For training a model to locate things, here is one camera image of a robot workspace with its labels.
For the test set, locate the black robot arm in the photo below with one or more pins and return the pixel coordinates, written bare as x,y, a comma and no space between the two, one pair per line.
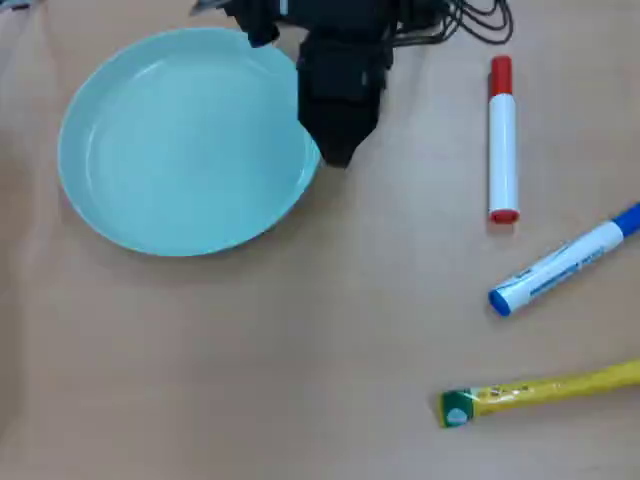
310,12

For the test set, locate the red and white marker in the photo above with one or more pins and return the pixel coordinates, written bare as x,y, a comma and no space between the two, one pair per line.
502,150

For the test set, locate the teal round plate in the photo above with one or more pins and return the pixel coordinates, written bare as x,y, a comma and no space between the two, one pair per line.
190,150

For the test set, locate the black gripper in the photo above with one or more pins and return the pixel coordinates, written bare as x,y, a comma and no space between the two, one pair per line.
342,70

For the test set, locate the blue and white marker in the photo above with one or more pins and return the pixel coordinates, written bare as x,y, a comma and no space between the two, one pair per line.
560,267

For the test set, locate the yellow stick packet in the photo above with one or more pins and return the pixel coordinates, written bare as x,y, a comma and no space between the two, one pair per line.
540,391

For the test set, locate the small dark object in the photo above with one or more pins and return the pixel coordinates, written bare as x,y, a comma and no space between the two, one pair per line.
15,4

